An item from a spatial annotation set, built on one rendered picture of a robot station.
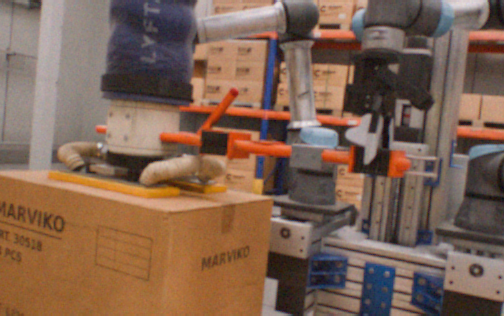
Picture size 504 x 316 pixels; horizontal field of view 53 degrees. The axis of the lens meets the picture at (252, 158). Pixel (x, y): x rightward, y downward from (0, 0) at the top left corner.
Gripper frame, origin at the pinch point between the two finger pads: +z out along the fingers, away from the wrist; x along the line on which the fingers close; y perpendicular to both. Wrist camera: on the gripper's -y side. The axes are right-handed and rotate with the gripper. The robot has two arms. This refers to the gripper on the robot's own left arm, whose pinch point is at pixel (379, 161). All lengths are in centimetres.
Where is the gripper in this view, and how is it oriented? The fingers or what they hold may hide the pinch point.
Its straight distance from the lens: 97.8
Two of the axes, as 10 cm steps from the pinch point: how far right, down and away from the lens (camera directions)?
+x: -5.1, -0.3, -8.6
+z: -1.1, 9.9, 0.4
